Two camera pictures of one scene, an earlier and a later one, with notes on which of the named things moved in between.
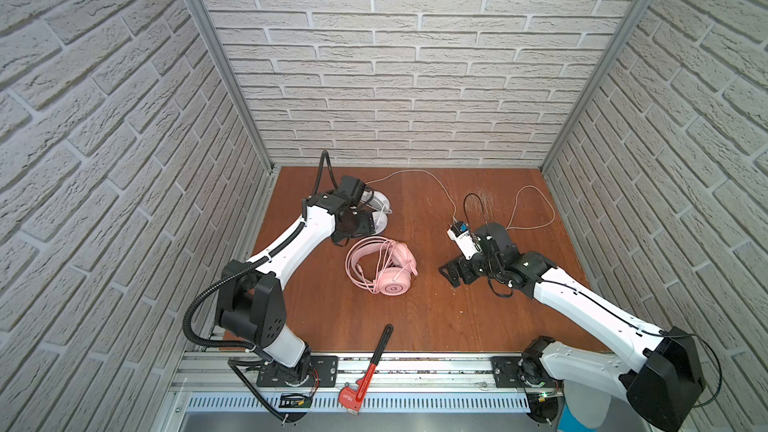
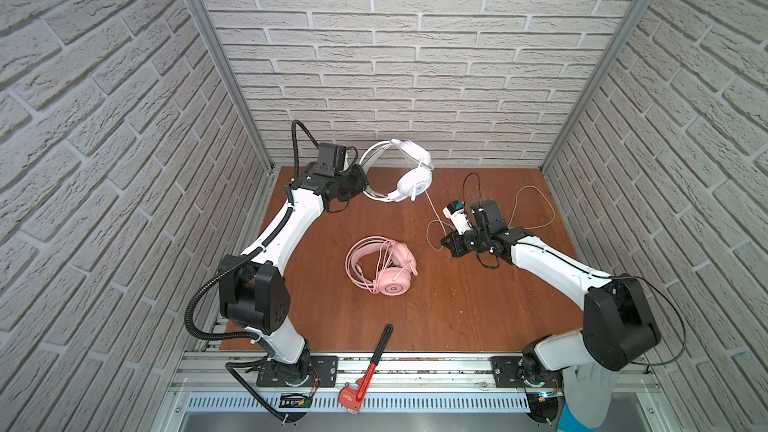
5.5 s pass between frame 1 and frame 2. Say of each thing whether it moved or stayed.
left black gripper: moved
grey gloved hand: stayed
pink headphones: stayed
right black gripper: moved
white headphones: moved
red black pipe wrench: stayed
